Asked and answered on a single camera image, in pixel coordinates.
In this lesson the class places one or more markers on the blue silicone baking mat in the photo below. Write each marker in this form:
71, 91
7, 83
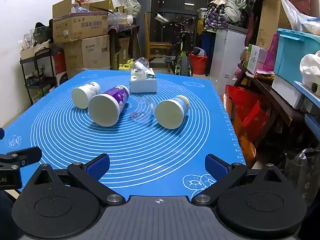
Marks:
150, 145

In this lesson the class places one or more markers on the pink carton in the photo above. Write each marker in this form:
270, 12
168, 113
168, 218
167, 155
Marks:
272, 52

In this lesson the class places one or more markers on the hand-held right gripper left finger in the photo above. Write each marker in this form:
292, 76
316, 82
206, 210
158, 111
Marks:
98, 167

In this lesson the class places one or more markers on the yellow plastic jug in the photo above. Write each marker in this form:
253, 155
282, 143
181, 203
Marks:
125, 65

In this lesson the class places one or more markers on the black green bicycle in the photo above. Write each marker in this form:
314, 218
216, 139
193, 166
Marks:
183, 62

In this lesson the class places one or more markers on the clear plastic cup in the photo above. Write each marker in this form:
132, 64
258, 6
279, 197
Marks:
143, 110

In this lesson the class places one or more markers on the red plastic bucket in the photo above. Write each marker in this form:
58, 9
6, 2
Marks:
198, 63

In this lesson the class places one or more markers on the dark green bag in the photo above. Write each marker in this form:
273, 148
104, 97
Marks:
42, 32

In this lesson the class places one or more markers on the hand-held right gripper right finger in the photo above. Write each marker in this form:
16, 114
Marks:
216, 167

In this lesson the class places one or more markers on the red shopping bag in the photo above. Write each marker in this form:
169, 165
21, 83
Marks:
245, 110

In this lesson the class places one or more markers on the wooden chair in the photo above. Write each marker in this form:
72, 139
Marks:
157, 46

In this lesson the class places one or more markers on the tall brown cardboard box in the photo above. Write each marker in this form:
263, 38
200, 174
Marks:
73, 60

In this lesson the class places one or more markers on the clear plastic bag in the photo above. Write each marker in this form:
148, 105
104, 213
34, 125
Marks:
303, 175

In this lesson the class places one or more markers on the white chest freezer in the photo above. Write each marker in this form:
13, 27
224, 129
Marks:
226, 55

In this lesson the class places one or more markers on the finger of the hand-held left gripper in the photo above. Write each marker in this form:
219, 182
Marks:
27, 155
1, 134

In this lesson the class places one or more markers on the floral patterned cloth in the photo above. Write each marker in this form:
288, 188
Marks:
215, 15

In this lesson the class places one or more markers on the white cup blue yellow print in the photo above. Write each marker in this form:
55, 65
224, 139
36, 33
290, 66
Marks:
170, 113

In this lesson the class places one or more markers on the black metal rack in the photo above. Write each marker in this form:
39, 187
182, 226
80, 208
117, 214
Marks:
37, 80

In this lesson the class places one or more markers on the white plastic bag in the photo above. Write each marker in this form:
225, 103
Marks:
300, 21

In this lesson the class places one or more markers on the dark wooden side table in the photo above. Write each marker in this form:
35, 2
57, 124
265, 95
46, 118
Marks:
123, 30

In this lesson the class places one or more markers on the purple printed cup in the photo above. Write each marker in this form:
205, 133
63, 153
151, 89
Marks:
103, 110

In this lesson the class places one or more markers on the green white carton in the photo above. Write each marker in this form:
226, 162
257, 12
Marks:
253, 57

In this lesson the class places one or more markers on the upright brown cardboard box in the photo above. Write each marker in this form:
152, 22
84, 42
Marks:
270, 22

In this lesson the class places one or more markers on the crumpled white bag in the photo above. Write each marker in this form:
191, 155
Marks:
310, 67

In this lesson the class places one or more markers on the pack of water bottles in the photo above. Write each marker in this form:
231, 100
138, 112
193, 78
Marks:
120, 18

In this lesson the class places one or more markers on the white cup green print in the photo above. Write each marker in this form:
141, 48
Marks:
81, 97

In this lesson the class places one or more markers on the large open cardboard box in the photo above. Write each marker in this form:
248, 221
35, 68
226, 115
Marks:
80, 26

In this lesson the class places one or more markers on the light blue storage bin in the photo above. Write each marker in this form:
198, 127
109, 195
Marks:
292, 55

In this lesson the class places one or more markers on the plain brown cardboard box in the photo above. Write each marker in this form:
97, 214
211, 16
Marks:
96, 52

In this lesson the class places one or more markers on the flat white box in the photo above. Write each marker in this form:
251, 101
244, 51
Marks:
287, 90

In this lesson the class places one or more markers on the white tissue box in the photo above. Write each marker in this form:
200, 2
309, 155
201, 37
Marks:
143, 86

